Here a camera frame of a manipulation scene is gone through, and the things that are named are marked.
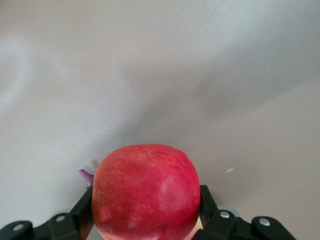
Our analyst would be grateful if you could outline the red apple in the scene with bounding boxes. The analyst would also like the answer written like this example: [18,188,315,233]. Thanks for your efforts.
[91,143,202,240]

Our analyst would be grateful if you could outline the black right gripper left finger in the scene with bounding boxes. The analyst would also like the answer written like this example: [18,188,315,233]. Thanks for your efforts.
[0,186,98,240]

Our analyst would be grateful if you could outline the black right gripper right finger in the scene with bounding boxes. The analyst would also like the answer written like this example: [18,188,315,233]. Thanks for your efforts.
[196,184,301,240]

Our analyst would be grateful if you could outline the purple eggplant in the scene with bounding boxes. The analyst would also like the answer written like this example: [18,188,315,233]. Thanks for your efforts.
[79,168,95,190]

